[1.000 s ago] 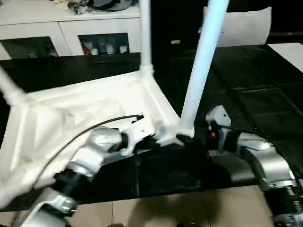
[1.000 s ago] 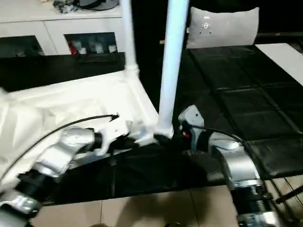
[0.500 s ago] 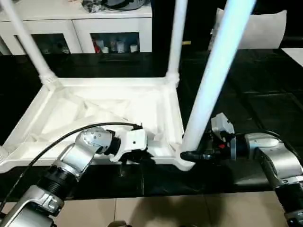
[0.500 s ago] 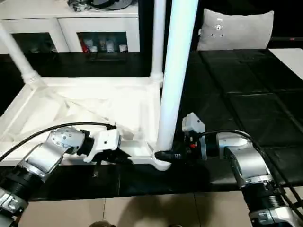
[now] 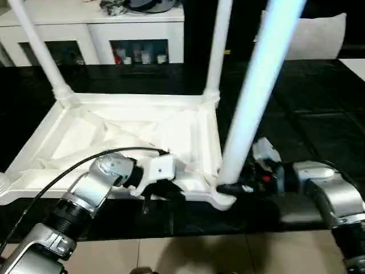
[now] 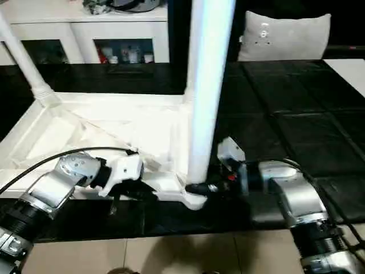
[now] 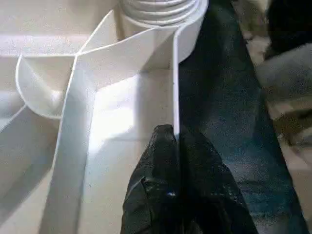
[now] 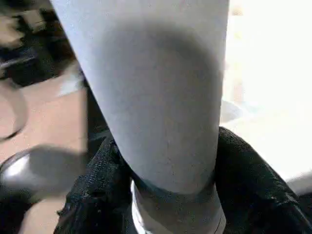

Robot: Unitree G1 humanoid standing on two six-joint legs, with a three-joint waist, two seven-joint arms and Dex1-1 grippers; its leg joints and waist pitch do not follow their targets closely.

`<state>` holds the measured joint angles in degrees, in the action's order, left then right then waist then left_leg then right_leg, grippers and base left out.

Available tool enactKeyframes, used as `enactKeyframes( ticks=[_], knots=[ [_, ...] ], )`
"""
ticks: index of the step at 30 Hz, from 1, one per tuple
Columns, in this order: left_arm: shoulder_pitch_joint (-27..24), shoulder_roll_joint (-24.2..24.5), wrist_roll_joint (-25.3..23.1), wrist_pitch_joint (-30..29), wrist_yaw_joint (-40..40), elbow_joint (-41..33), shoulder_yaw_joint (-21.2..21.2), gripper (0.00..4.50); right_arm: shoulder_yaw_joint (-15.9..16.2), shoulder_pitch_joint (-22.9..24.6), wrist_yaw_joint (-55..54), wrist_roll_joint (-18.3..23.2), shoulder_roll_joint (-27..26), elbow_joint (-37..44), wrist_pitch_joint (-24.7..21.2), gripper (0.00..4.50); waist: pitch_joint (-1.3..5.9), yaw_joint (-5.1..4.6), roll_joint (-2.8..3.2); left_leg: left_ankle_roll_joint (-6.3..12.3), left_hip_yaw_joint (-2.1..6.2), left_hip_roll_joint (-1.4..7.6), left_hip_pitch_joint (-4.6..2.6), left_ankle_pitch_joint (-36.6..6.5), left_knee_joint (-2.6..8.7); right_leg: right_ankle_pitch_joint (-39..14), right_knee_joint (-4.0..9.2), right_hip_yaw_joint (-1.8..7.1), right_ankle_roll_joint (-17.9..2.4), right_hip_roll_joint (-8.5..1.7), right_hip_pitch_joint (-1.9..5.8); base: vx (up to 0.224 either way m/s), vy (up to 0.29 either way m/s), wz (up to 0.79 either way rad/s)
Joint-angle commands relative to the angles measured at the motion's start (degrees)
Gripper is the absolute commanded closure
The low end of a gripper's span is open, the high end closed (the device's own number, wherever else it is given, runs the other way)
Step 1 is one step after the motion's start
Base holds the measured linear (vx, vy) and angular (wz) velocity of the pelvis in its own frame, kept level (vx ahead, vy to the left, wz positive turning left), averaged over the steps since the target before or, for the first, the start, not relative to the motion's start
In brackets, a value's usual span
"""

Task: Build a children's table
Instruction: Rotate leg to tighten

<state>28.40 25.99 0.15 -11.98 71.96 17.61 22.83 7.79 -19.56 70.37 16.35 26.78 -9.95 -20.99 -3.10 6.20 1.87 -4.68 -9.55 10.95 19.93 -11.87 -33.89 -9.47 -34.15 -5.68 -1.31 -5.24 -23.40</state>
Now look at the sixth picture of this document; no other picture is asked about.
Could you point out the white plastic table top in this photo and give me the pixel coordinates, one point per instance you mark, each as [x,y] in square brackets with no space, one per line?
[99,108]

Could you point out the white plastic table leg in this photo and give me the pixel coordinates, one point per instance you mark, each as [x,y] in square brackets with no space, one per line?
[188,98]
[25,62]
[208,85]

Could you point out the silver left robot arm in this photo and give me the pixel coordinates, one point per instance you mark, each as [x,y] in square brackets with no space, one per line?
[71,165]

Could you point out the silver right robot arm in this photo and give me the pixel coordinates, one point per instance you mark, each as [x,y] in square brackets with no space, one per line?
[299,194]

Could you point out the dark round robot body part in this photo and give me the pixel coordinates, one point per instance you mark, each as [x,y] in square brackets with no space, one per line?
[122,271]

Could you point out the black work mat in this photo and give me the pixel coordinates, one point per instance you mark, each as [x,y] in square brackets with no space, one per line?
[285,100]

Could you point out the small white cup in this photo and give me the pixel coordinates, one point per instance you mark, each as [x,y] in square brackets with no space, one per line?
[147,58]

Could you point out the white patterned jar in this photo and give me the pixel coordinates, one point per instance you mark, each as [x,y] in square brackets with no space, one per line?
[132,57]

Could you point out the grey cushion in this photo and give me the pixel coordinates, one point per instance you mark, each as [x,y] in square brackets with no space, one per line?
[285,37]

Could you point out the black speaker with gold label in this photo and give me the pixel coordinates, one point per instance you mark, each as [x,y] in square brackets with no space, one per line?
[179,28]

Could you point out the white flat panel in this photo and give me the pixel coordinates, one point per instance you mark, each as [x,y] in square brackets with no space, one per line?
[348,71]

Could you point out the white sideboard with glass doors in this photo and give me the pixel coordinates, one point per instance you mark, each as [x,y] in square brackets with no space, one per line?
[85,28]

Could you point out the black rod with red dot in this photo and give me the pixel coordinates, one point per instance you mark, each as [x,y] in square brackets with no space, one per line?
[348,48]

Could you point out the grey helmet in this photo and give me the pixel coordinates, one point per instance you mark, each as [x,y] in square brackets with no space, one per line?
[134,4]

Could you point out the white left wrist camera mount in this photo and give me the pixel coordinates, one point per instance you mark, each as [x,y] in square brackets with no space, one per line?
[125,168]

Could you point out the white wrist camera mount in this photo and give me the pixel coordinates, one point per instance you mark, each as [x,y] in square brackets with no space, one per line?
[231,148]
[125,168]

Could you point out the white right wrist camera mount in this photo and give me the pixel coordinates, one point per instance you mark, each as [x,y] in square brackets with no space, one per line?
[231,148]

